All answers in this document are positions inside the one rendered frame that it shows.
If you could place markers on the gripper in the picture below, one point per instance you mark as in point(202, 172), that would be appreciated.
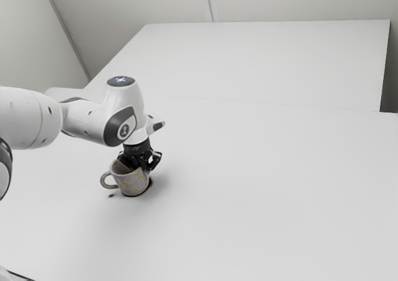
point(137, 149)

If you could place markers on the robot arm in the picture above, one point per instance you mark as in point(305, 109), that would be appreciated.
point(84, 119)

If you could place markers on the grey mug with yellow lines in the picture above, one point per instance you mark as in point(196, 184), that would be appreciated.
point(130, 181)

